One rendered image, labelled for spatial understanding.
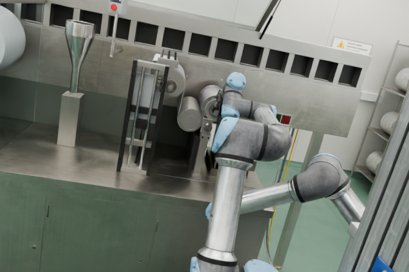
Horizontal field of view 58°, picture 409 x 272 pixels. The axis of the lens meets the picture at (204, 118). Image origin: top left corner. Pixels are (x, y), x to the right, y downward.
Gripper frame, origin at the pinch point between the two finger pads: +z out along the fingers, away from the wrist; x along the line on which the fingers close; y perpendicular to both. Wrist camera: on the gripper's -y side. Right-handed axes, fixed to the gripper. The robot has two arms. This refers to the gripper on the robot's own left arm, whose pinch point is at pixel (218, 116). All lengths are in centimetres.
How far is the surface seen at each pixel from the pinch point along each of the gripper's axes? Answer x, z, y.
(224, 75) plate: -4.6, 18.8, 35.1
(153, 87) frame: 33.1, -12.8, 2.4
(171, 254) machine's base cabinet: 11, 25, -65
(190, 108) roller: 13.7, 3.8, 3.6
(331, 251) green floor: -136, 145, -40
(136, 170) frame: 34.4, 13.5, -29.7
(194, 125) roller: 10.2, 8.5, -3.2
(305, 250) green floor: -111, 141, -42
